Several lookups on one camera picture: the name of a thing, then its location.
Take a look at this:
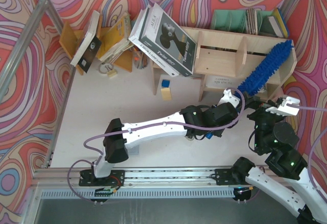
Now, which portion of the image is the beige black stapler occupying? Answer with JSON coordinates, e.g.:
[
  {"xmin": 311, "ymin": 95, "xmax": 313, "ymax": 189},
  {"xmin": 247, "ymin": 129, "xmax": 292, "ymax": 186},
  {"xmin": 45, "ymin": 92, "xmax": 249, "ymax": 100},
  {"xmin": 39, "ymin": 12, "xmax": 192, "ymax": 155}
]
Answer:
[{"xmin": 186, "ymin": 136, "xmax": 194, "ymax": 141}]

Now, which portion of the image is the light wooden bookshelf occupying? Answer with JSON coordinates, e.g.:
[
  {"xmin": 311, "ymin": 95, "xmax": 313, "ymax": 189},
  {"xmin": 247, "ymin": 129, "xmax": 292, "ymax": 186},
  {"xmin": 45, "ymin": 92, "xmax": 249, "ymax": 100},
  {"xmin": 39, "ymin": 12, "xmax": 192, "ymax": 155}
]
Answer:
[{"xmin": 150, "ymin": 27, "xmax": 297, "ymax": 102}]

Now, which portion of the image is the spiral notebook white cover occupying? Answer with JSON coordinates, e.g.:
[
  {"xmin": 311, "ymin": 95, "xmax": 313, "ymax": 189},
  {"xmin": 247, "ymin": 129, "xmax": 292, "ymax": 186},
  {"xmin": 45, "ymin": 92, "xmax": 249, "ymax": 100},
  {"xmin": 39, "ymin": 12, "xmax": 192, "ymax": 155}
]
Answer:
[{"xmin": 204, "ymin": 76, "xmax": 245, "ymax": 91}]

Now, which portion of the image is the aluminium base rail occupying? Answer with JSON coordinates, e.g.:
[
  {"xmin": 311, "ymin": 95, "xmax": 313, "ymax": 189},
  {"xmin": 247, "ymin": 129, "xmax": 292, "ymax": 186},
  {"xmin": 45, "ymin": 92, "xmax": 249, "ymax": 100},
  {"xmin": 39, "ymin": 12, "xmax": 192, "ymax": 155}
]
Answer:
[{"xmin": 32, "ymin": 167, "xmax": 307, "ymax": 188}]

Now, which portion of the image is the blue covered notebook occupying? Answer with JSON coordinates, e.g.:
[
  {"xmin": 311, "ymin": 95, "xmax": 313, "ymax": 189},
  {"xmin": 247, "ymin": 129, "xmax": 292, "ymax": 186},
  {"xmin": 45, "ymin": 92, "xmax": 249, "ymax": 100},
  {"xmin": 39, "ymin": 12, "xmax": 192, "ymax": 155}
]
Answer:
[{"xmin": 268, "ymin": 8, "xmax": 290, "ymax": 39}]

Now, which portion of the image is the black white paperback book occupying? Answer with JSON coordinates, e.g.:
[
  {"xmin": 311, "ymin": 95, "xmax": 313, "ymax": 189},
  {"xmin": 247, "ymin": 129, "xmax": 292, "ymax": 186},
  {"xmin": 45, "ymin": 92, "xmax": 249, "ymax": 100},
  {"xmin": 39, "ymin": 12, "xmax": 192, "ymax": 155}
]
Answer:
[{"xmin": 71, "ymin": 10, "xmax": 101, "ymax": 73}]

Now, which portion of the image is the yellow worn book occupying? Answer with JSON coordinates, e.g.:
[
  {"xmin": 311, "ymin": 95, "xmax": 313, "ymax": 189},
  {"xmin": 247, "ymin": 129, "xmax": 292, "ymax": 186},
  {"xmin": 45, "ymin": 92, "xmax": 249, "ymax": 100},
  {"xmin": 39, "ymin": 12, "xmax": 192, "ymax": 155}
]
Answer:
[{"xmin": 98, "ymin": 12, "xmax": 132, "ymax": 64}]

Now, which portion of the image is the blue eraser block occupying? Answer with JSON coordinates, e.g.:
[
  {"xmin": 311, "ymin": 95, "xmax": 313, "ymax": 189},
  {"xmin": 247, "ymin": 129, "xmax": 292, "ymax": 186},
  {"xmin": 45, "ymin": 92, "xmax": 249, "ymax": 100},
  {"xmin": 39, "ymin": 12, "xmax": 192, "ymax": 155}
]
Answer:
[{"xmin": 161, "ymin": 79, "xmax": 170, "ymax": 88}]

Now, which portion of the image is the blue fluffy duster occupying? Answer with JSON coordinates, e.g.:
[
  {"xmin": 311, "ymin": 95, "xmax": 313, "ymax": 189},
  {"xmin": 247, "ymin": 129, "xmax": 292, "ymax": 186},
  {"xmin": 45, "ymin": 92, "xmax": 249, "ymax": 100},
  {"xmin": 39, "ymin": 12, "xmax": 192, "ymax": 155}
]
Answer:
[{"xmin": 237, "ymin": 40, "xmax": 293, "ymax": 97}]

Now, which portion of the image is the pencil cup with pencils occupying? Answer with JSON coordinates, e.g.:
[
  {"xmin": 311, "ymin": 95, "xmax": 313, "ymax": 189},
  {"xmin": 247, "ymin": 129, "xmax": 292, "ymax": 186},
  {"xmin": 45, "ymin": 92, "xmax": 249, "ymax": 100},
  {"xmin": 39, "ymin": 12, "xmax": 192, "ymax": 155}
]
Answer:
[{"xmin": 132, "ymin": 47, "xmax": 148, "ymax": 69}]

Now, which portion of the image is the beige calculator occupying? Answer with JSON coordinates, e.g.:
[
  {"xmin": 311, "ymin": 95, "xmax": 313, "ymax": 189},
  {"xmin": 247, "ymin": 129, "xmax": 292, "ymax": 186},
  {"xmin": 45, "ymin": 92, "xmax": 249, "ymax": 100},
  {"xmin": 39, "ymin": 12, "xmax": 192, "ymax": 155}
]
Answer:
[{"xmin": 128, "ymin": 146, "xmax": 139, "ymax": 155}]

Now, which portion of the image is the green desk organizer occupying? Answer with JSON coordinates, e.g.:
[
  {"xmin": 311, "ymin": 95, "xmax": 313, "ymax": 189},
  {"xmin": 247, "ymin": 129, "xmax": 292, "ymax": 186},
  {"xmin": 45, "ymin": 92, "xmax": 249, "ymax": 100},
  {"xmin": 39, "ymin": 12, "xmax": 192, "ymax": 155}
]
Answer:
[{"xmin": 210, "ymin": 9, "xmax": 278, "ymax": 38}]

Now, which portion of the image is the orange wooden book stand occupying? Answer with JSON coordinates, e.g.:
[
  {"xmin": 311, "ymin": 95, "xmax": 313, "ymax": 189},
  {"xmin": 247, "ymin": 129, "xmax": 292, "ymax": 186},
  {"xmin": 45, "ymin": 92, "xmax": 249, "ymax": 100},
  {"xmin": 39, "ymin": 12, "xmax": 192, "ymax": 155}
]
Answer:
[{"xmin": 59, "ymin": 15, "xmax": 133, "ymax": 74}]

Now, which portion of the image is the white Chokladfabriken book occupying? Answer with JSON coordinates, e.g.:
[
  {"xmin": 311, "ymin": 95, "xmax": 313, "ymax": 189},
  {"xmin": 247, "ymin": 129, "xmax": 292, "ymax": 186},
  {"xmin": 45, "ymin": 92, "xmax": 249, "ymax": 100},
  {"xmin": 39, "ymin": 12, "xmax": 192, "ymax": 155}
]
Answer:
[{"xmin": 128, "ymin": 5, "xmax": 179, "ymax": 77}]

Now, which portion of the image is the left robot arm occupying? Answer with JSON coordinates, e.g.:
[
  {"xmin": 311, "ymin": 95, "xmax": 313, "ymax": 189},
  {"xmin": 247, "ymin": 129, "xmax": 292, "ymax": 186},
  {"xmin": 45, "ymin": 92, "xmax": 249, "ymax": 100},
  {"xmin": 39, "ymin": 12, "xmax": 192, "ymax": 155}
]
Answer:
[{"xmin": 93, "ymin": 102, "xmax": 239, "ymax": 179}]

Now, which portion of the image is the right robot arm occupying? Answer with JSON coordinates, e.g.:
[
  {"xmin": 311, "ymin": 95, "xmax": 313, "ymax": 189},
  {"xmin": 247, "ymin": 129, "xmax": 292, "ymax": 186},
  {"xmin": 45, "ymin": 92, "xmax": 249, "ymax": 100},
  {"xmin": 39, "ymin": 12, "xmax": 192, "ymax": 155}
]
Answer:
[{"xmin": 231, "ymin": 96, "xmax": 326, "ymax": 223}]

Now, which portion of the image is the Twins story book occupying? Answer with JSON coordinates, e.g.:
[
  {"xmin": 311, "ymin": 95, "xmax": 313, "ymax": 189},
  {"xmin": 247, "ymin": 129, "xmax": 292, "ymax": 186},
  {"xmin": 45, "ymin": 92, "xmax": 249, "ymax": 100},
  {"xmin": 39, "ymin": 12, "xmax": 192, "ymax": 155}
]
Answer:
[{"xmin": 139, "ymin": 4, "xmax": 197, "ymax": 77}]

